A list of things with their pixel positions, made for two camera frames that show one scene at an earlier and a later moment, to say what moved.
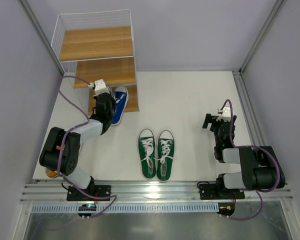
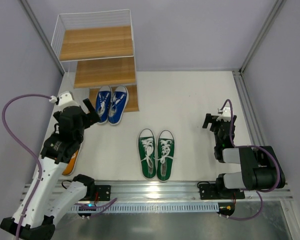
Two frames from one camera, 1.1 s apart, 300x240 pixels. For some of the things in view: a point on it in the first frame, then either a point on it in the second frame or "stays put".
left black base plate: [73, 194] stays put
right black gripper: [215, 122] stays put
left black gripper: [106, 99] → [86, 116]
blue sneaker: [120, 95] stays put
